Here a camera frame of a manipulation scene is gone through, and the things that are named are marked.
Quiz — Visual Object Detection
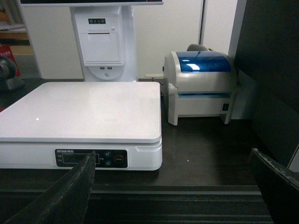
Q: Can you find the white checkout scale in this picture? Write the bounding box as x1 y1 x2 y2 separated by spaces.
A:
0 82 163 171

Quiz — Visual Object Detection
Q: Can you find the white blue label printer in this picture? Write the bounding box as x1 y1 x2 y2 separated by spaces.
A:
162 44 238 126

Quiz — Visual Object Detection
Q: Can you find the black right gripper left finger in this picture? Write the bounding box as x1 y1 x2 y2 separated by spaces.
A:
5 151 96 224

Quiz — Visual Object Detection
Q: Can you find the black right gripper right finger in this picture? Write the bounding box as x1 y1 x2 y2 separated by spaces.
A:
249 148 299 224

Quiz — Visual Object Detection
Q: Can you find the black barcode scanner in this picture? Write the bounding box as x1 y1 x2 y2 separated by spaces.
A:
0 56 25 93

